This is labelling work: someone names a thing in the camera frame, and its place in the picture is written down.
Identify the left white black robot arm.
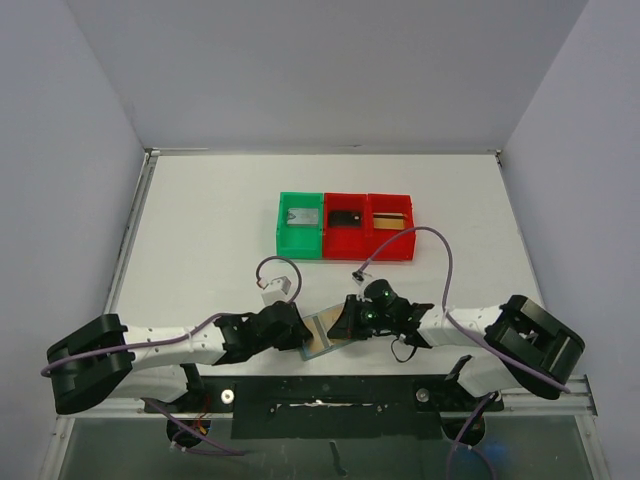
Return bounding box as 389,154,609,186
40,301,312,415

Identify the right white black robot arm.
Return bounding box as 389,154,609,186
327,279,586,409

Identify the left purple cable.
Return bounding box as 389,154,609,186
39,256,302,457

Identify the silver grey card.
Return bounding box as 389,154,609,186
285,207,320,228

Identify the middle red plastic bin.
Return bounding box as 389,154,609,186
323,192,367,260

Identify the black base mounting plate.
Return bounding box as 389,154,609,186
162,374,479,440

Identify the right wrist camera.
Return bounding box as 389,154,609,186
352,270,365,284

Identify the black card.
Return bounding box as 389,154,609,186
327,210,362,229

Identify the left aluminium side rail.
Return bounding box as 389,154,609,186
102,149,159,315

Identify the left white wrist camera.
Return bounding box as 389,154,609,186
257,276,291,306

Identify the green plastic bin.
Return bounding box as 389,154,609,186
276,192,324,260

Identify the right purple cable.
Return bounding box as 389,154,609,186
357,227,571,480

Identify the purple cable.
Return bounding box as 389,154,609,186
357,227,571,480
39,256,302,457

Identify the green card holder wallet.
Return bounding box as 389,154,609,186
299,307,351,362

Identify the gold card with stripe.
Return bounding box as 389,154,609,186
373,212,406,231

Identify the aluminium frame rail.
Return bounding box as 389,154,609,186
496,375,598,417

